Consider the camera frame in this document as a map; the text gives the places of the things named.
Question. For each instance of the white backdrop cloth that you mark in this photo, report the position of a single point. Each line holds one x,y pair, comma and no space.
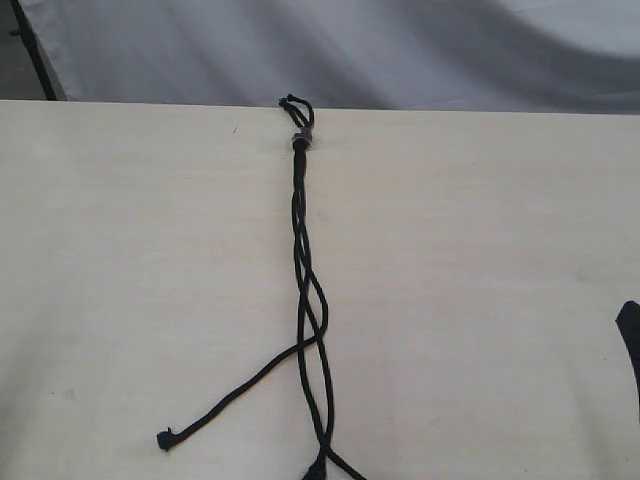
575,56

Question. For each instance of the black stand pole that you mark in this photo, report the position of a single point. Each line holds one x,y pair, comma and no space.
25,33

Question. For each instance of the grey tape around black cables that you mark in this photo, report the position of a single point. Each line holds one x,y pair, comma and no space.
303,138

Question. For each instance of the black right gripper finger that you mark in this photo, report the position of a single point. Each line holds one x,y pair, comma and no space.
628,324

